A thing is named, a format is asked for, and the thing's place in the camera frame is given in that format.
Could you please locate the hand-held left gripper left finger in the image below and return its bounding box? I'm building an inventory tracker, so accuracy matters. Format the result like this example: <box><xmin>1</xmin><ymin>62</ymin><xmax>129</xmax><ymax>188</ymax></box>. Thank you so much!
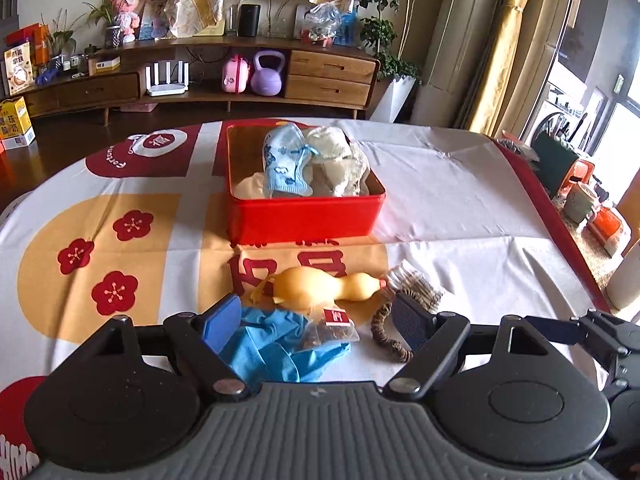
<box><xmin>101</xmin><ymin>293</ymin><xmax>252</xmax><ymax>403</ymax></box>

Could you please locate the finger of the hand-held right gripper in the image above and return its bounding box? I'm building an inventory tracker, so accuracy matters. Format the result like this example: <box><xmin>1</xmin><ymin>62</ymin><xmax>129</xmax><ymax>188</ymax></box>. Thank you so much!
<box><xmin>524</xmin><ymin>309</ymin><xmax>630</xmax><ymax>362</ymax></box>

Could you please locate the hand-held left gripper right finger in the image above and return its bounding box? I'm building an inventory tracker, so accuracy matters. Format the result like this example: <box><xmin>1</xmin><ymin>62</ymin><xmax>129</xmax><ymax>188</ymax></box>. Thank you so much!
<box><xmin>382</xmin><ymin>292</ymin><xmax>543</xmax><ymax>403</ymax></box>

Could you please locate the blue rubber glove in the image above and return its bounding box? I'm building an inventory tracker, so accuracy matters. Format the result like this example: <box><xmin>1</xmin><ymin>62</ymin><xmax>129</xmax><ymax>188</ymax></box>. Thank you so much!
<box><xmin>217</xmin><ymin>305</ymin><xmax>352</xmax><ymax>384</ymax></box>

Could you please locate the yellow rubber chicken toy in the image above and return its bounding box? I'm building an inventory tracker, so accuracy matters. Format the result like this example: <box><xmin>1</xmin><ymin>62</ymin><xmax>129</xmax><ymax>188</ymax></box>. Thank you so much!
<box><xmin>249</xmin><ymin>266</ymin><xmax>389</xmax><ymax>312</ymax></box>

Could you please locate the red tin box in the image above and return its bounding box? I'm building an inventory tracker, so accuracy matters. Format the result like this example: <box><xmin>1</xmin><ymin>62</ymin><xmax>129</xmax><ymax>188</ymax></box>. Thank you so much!
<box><xmin>226</xmin><ymin>122</ymin><xmax>387</xmax><ymax>249</ymax></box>

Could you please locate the blue printed face mask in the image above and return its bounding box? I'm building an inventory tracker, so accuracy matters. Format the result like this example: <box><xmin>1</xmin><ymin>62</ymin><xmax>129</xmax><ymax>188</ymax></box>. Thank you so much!
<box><xmin>262</xmin><ymin>124</ymin><xmax>315</xmax><ymax>199</ymax></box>

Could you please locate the white gauze cloth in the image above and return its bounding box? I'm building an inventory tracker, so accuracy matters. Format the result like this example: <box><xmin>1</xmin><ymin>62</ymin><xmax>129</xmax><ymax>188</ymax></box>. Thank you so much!
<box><xmin>305</xmin><ymin>127</ymin><xmax>371</xmax><ymax>197</ymax></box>

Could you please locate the tea bag packet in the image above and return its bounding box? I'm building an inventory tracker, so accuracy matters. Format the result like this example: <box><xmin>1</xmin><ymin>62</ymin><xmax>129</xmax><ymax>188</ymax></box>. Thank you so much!
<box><xmin>300</xmin><ymin>305</ymin><xmax>360</xmax><ymax>351</ymax></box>

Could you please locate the white canister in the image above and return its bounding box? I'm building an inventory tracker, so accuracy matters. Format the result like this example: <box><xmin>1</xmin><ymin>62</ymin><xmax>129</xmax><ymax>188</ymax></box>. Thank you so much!
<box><xmin>605</xmin><ymin>240</ymin><xmax>640</xmax><ymax>312</ymax></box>

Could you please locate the orange and white appliance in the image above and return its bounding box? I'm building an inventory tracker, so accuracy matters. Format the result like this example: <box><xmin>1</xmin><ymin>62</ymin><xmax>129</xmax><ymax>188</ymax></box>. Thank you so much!
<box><xmin>587</xmin><ymin>205</ymin><xmax>632</xmax><ymax>257</ymax></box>

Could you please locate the printed tablecloth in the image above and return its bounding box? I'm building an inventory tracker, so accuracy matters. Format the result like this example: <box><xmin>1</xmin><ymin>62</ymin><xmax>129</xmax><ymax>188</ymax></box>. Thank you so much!
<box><xmin>0</xmin><ymin>117</ymin><xmax>614</xmax><ymax>480</ymax></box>

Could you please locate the green mug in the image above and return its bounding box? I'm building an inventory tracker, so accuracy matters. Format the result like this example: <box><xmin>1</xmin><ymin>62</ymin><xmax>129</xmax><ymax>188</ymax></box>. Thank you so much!
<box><xmin>564</xmin><ymin>181</ymin><xmax>601</xmax><ymax>225</ymax></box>

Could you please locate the orange container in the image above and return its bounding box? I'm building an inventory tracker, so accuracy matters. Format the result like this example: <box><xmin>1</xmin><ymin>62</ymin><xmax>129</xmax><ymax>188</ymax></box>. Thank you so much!
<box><xmin>560</xmin><ymin>159</ymin><xmax>596</xmax><ymax>201</ymax></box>

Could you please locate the dark green container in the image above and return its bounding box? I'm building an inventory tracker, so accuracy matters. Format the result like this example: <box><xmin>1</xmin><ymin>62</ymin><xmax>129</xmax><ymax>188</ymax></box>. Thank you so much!
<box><xmin>530</xmin><ymin>131</ymin><xmax>582</xmax><ymax>199</ymax></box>

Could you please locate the white planter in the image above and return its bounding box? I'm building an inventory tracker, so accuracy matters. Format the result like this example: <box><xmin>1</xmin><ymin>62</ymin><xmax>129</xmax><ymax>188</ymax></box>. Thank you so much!
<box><xmin>369</xmin><ymin>76</ymin><xmax>417</xmax><ymax>124</ymax></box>

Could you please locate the white router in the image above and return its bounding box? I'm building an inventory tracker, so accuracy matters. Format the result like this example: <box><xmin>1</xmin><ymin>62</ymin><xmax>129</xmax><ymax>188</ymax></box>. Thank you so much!
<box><xmin>146</xmin><ymin>60</ymin><xmax>190</xmax><ymax>98</ymax></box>

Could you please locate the pink toy case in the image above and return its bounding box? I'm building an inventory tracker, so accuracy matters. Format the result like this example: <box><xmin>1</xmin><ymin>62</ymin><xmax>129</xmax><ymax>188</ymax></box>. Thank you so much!
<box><xmin>221</xmin><ymin>54</ymin><xmax>251</xmax><ymax>95</ymax></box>

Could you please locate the purple kettlebell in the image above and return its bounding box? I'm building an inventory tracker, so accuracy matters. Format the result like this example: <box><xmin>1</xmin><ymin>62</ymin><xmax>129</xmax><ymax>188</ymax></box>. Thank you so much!
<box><xmin>250</xmin><ymin>49</ymin><xmax>287</xmax><ymax>97</ymax></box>

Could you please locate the wooden television cabinet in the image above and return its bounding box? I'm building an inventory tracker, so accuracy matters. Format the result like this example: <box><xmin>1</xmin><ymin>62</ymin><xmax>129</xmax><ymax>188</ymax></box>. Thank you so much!
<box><xmin>20</xmin><ymin>37</ymin><xmax>381</xmax><ymax>126</ymax></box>

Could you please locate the yellow curtain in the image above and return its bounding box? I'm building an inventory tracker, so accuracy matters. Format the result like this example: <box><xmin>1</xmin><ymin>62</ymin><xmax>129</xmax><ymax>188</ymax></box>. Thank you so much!
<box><xmin>467</xmin><ymin>0</ymin><xmax>552</xmax><ymax>139</ymax></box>

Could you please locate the small cream box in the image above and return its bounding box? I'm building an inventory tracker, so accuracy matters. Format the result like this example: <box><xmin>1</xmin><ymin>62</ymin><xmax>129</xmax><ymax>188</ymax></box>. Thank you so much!
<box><xmin>89</xmin><ymin>56</ymin><xmax>122</xmax><ymax>76</ymax></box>

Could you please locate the beige tower air conditioner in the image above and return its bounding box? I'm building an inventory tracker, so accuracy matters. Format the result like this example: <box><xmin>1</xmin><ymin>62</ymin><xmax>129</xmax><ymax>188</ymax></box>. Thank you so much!
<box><xmin>412</xmin><ymin>0</ymin><xmax>507</xmax><ymax>129</ymax></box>

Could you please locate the yellow milk carton box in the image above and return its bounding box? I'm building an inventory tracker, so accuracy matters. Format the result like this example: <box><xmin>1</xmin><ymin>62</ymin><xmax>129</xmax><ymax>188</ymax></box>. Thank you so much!
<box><xmin>0</xmin><ymin>96</ymin><xmax>37</xmax><ymax>151</ymax></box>

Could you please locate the potted tree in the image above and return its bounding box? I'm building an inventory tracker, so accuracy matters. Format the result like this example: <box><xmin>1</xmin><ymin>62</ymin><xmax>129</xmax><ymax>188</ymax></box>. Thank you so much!
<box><xmin>357</xmin><ymin>0</ymin><xmax>452</xmax><ymax>82</ymax></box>

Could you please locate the black speaker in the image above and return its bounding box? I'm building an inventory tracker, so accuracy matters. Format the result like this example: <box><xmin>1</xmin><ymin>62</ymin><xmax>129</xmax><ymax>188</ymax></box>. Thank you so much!
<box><xmin>239</xmin><ymin>4</ymin><xmax>262</xmax><ymax>38</ymax></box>

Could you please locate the orchid in patterned pot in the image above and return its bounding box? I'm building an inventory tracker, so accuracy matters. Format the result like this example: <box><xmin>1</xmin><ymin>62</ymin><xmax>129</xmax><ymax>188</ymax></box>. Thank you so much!
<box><xmin>82</xmin><ymin>0</ymin><xmax>124</xmax><ymax>50</ymax></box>

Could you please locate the clear plastic bag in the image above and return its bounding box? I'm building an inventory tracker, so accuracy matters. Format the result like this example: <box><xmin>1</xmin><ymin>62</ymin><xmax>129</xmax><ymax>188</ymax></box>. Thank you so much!
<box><xmin>300</xmin><ymin>1</ymin><xmax>346</xmax><ymax>46</ymax></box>

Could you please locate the small green potted plant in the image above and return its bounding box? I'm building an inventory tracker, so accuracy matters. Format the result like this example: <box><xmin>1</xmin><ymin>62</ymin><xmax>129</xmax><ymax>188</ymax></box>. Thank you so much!
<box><xmin>40</xmin><ymin>10</ymin><xmax>84</xmax><ymax>61</ymax></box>

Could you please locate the pink plush doll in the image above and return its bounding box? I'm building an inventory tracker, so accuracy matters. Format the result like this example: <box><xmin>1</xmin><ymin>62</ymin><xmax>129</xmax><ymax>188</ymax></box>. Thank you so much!
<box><xmin>110</xmin><ymin>0</ymin><xmax>144</xmax><ymax>44</ymax></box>

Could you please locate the brown braided rope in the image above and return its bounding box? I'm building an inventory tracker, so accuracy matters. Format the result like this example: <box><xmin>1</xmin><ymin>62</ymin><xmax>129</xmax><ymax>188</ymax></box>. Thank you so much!
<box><xmin>370</xmin><ymin>302</ymin><xmax>415</xmax><ymax>362</ymax></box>

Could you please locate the picture frame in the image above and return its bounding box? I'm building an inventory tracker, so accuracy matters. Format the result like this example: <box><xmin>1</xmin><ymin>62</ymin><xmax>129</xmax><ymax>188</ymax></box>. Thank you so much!
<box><xmin>137</xmin><ymin>0</ymin><xmax>169</xmax><ymax>41</ymax></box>

